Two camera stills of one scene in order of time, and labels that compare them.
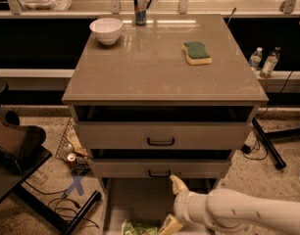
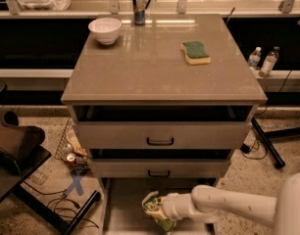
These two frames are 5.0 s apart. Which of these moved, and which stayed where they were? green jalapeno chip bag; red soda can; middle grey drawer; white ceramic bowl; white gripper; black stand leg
Moved: white gripper; green jalapeno chip bag
Stayed: black stand leg; middle grey drawer; red soda can; white ceramic bowl
